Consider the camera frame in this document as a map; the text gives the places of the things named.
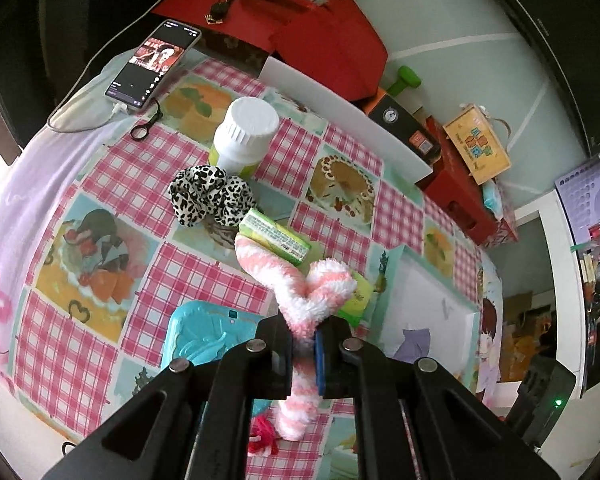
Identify blue face mask pack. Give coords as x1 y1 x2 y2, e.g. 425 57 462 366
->
481 180 506 216

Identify white tray teal rim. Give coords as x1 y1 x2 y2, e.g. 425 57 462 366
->
377 246 481 396

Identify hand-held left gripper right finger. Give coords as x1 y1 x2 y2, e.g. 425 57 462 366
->
314 316 563 480

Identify smartphone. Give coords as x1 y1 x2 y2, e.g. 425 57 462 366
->
105 20 202 112

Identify brown patterned box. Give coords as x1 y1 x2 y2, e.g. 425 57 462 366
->
195 27 276 73

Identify white cabinet frame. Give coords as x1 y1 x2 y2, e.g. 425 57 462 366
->
510 190 600 401

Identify brown cardboard box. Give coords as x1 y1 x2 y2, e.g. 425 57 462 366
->
502 292 556 386

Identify white charging cable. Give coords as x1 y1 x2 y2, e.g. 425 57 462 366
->
47 100 131 133

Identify purple wall calendar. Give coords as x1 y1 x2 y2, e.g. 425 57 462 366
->
555 160 600 241

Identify black cable plug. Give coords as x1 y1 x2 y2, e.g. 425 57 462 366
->
207 0 261 23

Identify pink checked tablecloth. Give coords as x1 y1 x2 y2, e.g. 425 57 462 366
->
0 52 506 480

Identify pink white striped fuzzy sock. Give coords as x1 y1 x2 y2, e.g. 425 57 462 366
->
234 232 357 442

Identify red cardboard box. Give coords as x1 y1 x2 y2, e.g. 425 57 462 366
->
420 117 501 246

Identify white board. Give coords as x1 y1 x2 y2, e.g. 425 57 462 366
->
257 56 433 186

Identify yellow wooden box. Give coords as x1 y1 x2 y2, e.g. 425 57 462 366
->
442 103 511 185

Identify white bottle green label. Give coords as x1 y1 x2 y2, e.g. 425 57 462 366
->
209 97 281 181

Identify green dumbbell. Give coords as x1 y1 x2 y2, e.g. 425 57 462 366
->
385 66 423 96

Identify leopard print scrunchie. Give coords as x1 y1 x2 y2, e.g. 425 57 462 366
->
168 165 255 228

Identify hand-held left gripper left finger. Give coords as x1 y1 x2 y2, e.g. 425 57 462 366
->
42 314 301 480

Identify black device green light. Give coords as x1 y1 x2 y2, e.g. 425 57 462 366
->
507 360 578 446

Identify black ring strap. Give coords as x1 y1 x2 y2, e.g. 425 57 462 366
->
130 110 163 141

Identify green tissue packet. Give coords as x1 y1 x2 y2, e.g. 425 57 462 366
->
238 208 313 266
336 270 376 323

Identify red white patterned box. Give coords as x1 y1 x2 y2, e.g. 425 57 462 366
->
482 205 520 250

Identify black box orange label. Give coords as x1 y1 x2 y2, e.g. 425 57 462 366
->
367 87 441 163

